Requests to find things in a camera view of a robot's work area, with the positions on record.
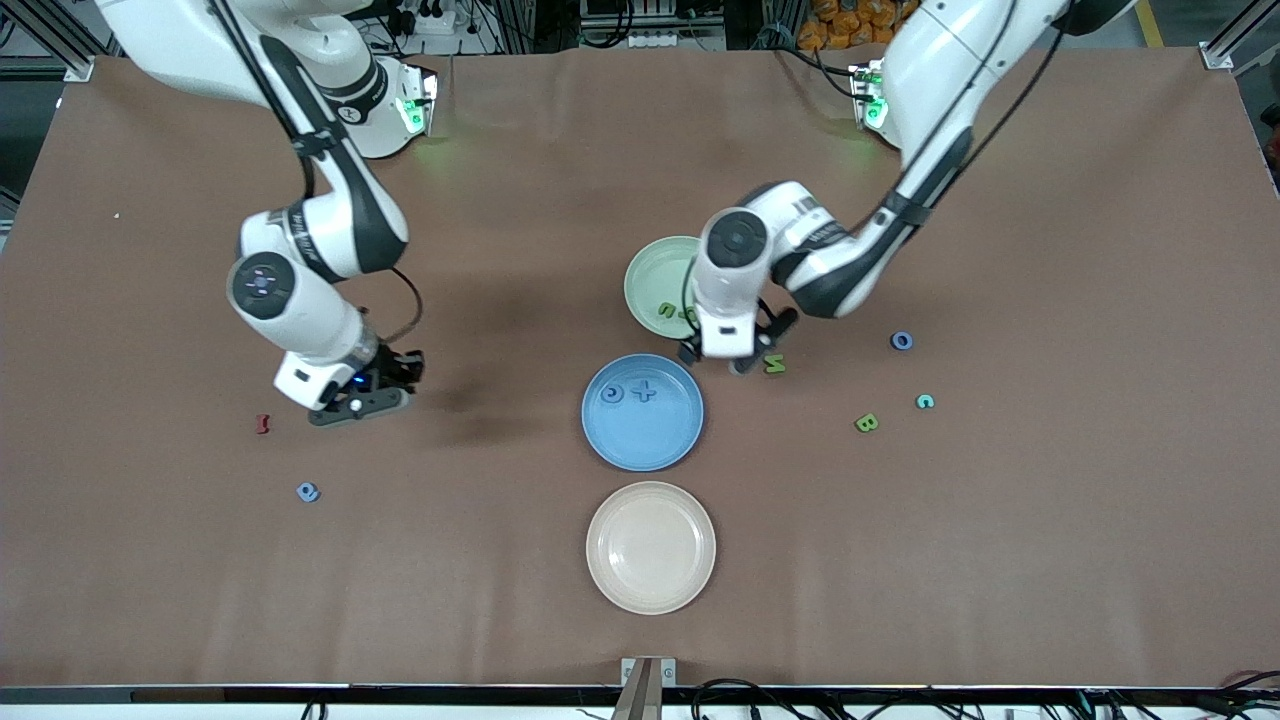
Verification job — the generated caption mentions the white power strip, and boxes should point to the white power strip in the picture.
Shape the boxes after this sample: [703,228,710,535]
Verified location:
[628,28,725,51]
[398,0,459,37]

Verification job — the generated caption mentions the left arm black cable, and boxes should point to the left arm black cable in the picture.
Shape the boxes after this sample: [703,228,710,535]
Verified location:
[681,0,1076,336]

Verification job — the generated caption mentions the black looping cable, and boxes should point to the black looping cable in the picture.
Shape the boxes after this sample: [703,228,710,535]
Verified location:
[690,678,801,720]

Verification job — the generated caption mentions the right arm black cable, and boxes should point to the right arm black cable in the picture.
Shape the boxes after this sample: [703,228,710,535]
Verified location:
[205,0,425,347]

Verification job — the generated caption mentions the green plate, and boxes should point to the green plate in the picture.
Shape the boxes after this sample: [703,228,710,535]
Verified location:
[624,236,703,338]

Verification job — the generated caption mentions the brown table cover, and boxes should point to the brown table cover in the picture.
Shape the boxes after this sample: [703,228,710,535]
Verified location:
[0,45,1280,691]

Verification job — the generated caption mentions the blue plate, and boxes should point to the blue plate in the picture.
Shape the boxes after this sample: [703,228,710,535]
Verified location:
[581,354,705,473]

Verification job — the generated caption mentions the aluminium frame rail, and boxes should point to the aluminium frame rail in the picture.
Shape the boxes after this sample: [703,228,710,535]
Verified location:
[0,0,96,83]
[1200,0,1280,73]

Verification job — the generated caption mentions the orange fruit bag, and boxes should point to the orange fruit bag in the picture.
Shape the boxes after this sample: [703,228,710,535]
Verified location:
[797,0,916,51]

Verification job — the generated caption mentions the beige plate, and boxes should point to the beige plate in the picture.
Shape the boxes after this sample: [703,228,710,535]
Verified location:
[586,481,717,615]

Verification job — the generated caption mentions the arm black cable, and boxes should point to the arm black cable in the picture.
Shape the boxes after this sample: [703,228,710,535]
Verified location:
[205,0,425,347]
[681,0,1076,336]

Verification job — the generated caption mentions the silver metal bracket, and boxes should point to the silver metal bracket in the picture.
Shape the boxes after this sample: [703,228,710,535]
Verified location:
[620,656,678,720]

